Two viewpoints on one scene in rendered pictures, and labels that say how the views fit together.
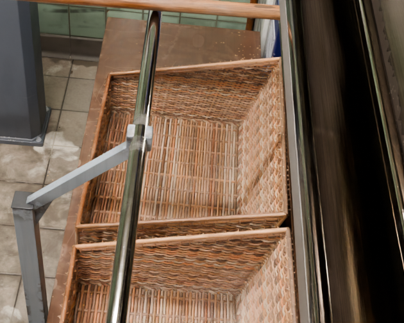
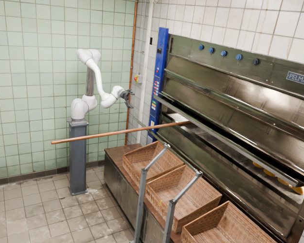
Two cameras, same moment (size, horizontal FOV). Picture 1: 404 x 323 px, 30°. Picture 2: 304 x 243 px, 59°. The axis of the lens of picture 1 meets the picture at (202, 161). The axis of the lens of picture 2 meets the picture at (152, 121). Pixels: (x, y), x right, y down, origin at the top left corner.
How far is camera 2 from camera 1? 164 cm
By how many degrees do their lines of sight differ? 33
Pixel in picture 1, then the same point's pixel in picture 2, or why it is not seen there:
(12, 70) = (81, 170)
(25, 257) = (143, 185)
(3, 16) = (80, 154)
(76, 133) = (94, 186)
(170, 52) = (124, 151)
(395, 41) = (209, 113)
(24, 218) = (145, 173)
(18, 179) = (87, 201)
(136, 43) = (115, 152)
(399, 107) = (216, 120)
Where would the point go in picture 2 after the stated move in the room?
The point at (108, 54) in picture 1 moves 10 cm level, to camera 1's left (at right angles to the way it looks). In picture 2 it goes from (111, 155) to (103, 156)
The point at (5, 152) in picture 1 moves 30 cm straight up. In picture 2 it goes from (78, 196) to (78, 177)
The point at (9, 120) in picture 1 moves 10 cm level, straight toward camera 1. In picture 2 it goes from (78, 186) to (83, 190)
